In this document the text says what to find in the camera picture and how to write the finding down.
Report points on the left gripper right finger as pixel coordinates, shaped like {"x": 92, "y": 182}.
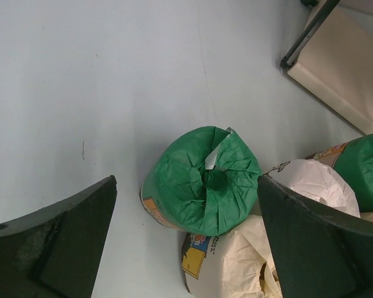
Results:
{"x": 318, "y": 251}

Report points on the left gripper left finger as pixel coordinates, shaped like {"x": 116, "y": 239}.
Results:
{"x": 56, "y": 251}

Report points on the white paper roll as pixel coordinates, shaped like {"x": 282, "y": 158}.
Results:
{"x": 318, "y": 182}

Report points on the green roll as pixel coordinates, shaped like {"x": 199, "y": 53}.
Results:
{"x": 204, "y": 183}
{"x": 353, "y": 161}

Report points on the beige three-tier shelf rack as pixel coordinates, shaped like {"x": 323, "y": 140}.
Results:
{"x": 333, "y": 59}

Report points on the cream wrapped paper roll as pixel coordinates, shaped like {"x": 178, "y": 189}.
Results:
{"x": 238, "y": 263}

